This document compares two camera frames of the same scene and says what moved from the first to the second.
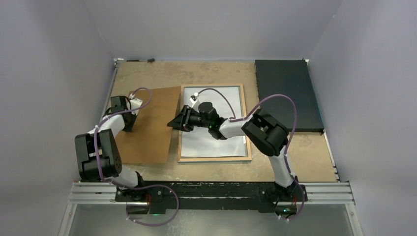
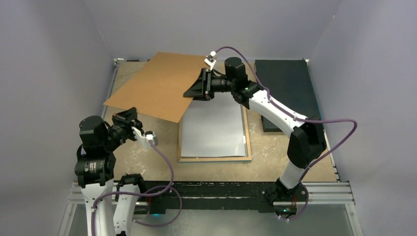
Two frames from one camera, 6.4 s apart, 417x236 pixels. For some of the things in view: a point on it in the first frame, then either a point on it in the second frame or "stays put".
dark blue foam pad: (292, 77) stays put
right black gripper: (182, 121) -> (202, 88)
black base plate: (172, 197) stays put
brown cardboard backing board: (149, 140) -> (158, 88)
